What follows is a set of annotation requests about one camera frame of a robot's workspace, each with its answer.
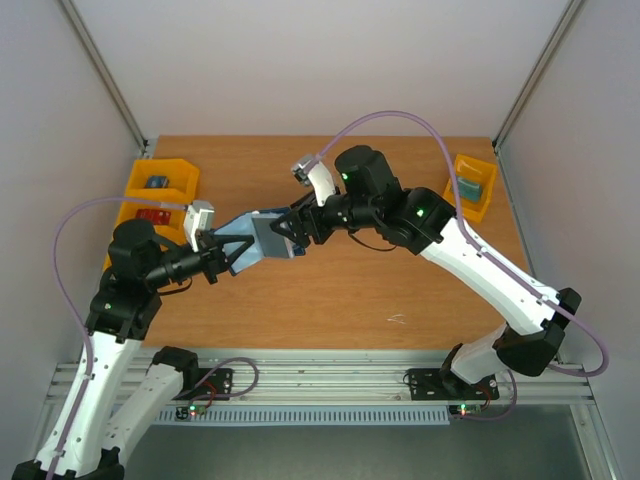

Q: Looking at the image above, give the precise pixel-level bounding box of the grey slotted cable duct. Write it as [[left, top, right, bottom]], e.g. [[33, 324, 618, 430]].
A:
[[153, 405, 450, 428]]

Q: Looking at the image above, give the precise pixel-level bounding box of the yellow bin right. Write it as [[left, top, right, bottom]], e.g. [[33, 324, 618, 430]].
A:
[[454, 154, 498, 223]]

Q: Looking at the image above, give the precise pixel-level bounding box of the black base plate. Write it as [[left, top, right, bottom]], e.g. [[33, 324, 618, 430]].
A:
[[402, 368, 500, 402], [175, 368, 234, 401]]

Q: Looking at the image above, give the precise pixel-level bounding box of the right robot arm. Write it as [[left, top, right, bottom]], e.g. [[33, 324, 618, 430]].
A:
[[270, 145, 581, 398]]

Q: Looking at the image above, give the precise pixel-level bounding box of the blue card holder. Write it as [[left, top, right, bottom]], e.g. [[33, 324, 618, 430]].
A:
[[212, 207, 306, 275]]

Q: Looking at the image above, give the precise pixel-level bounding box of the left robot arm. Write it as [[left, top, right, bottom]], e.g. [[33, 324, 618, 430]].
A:
[[12, 219, 254, 479]]

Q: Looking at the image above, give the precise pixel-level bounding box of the yellow bin near left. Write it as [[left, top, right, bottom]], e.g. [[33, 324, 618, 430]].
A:
[[103, 237, 121, 271]]

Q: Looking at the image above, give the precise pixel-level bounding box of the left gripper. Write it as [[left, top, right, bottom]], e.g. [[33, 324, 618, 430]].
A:
[[146, 228, 254, 289]]

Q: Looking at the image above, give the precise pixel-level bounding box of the teal card in bin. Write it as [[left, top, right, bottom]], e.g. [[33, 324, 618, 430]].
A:
[[456, 176, 483, 203]]

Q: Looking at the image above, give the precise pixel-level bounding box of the blue card in bin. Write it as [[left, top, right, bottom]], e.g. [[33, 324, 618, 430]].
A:
[[144, 175, 169, 189]]

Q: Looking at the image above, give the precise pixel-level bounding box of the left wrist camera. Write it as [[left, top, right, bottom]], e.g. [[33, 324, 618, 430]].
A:
[[183, 200, 215, 252]]

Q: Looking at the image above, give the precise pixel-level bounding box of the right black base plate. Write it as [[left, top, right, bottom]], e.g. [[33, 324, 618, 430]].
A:
[[402, 368, 500, 402]]

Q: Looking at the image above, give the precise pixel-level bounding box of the red card in bin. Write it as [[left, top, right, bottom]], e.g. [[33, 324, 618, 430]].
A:
[[135, 208, 171, 226]]

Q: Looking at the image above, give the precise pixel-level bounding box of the yellow bin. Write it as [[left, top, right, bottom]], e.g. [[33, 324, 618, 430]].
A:
[[103, 237, 121, 271], [126, 158, 200, 194], [454, 154, 498, 223], [116, 197, 186, 243]]

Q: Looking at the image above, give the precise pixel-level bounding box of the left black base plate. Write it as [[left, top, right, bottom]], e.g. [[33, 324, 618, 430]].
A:
[[175, 368, 234, 401]]

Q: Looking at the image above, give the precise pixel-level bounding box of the right controller board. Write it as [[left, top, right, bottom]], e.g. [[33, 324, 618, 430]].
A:
[[449, 403, 484, 417]]

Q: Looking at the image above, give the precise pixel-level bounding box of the controller board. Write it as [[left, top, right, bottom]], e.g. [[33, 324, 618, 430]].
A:
[[174, 404, 207, 421], [449, 403, 484, 417]]

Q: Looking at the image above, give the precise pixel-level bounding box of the yellow bin middle left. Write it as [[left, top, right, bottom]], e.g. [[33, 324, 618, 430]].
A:
[[116, 197, 186, 243]]

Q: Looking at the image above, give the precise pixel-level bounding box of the yellow bin far left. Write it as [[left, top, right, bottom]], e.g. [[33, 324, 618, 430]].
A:
[[126, 158, 200, 194]]

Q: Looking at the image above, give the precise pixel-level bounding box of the left controller board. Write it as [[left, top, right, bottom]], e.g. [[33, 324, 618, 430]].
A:
[[174, 404, 207, 421]]

